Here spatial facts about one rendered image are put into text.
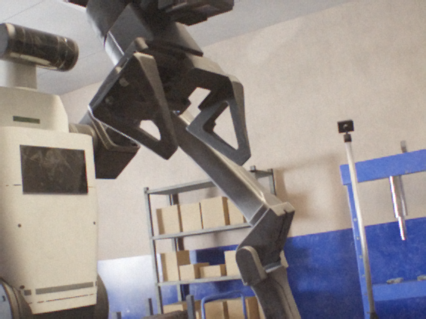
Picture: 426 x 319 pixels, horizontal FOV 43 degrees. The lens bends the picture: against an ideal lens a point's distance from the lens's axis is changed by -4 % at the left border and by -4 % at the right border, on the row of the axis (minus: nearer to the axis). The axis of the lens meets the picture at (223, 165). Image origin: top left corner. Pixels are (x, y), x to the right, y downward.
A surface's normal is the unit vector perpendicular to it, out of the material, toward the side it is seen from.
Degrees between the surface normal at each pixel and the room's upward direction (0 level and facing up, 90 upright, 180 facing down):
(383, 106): 90
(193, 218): 90
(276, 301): 100
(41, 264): 90
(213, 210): 90
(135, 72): 108
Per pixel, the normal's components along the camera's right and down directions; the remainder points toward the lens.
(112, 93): 0.50, 0.76
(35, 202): 0.79, -0.19
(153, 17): 0.62, -0.65
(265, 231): -0.52, 0.07
